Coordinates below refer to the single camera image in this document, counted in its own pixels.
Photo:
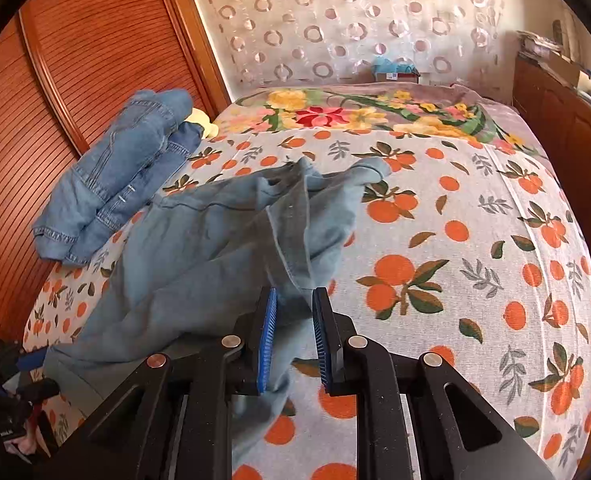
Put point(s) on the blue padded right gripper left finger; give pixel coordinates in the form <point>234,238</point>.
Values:
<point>238,365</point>

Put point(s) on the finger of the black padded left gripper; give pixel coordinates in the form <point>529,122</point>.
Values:
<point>37,392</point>

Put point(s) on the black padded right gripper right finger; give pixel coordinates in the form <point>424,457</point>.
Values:
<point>353,365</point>

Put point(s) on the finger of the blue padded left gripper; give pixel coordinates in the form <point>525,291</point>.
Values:
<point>28,361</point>

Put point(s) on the grey-blue shorts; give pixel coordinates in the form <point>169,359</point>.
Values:
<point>198,260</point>

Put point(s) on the person's left hand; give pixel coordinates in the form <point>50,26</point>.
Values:
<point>23,447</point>

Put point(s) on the orange fruit print sheet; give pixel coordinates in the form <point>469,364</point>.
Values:
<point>463,250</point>

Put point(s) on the folded blue denim jeans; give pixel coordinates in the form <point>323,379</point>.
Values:
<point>145,145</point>

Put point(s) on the floral pink blanket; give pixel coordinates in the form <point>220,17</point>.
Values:
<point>403,109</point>

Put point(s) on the wooden slatted wardrobe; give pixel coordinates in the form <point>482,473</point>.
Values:
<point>66,68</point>

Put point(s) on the cardboard box with blue cloth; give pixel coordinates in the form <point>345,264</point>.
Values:
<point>387,70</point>

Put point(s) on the wooden cabinet counter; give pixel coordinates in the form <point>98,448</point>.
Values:
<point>561,121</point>

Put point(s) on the circle pattern sheer curtain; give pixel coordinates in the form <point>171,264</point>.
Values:
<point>267,43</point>

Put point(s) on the cardboard box on counter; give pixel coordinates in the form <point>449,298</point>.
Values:
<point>570,72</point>

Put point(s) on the stack of books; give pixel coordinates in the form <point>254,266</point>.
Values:
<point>537,45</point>

